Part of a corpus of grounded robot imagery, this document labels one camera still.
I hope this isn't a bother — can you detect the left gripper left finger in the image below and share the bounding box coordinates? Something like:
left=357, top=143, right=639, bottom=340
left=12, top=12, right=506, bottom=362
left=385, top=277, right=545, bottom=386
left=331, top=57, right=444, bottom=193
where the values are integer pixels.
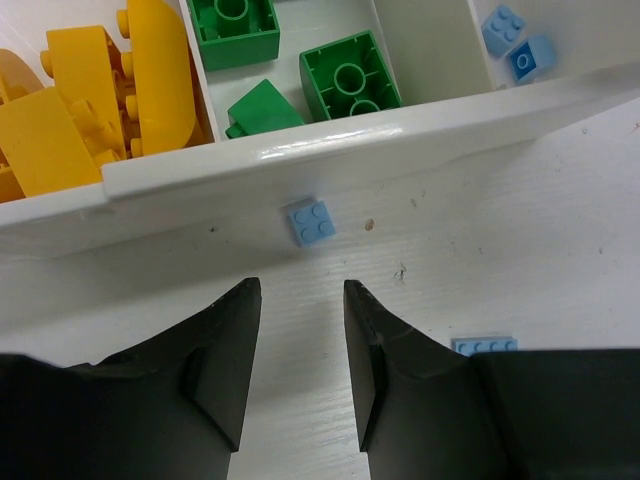
left=1, top=278, right=262, bottom=479

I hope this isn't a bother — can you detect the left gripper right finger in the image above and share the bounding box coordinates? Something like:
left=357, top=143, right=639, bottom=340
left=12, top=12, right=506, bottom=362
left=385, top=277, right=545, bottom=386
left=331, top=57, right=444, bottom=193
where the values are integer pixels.
left=343, top=280, right=639, bottom=479

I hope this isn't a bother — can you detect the light blue lego piece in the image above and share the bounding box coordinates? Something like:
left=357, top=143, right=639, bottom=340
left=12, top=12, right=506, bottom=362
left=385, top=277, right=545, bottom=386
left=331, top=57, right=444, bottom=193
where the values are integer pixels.
left=286, top=199, right=336, bottom=247
left=451, top=337, right=518, bottom=357
left=481, top=5, right=526, bottom=58

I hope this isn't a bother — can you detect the yellow curved lego brick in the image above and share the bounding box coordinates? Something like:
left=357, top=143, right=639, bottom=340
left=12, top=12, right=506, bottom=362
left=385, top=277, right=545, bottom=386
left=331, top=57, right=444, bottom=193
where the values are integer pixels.
left=117, top=0, right=203, bottom=157

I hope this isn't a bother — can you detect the green lego plate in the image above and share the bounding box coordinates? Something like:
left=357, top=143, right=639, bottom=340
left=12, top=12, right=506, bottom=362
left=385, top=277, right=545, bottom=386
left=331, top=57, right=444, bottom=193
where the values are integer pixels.
left=225, top=79, right=305, bottom=139

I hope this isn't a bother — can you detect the green lego brick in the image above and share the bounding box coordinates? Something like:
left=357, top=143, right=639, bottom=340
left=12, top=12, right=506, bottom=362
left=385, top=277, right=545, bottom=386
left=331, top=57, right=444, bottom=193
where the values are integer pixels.
left=187, top=0, right=280, bottom=72
left=299, top=30, right=402, bottom=122

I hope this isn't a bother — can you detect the white three-compartment container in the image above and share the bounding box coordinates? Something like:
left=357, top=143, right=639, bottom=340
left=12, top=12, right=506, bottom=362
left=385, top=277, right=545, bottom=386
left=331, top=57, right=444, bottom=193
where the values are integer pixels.
left=1, top=1, right=639, bottom=261

